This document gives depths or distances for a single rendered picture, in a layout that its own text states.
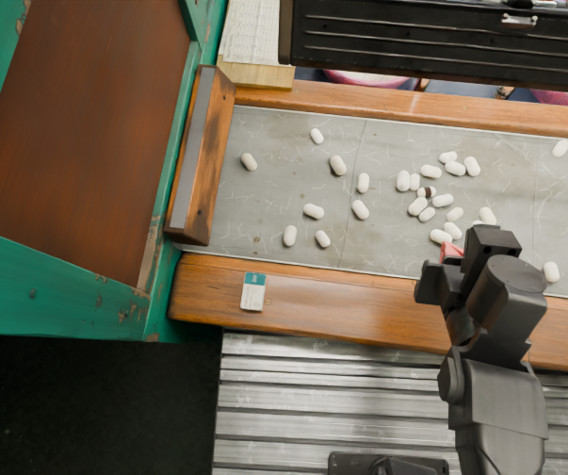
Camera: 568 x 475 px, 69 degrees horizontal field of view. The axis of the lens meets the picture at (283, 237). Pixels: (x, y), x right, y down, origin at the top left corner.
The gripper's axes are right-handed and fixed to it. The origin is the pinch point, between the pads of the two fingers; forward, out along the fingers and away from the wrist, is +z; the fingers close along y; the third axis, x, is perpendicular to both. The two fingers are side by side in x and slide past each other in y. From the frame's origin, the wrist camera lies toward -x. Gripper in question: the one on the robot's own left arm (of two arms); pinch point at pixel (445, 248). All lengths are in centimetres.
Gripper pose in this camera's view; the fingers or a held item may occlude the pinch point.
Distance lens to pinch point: 65.5
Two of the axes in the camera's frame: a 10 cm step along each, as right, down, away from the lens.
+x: -0.7, 8.2, 5.7
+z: 1.1, -5.6, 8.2
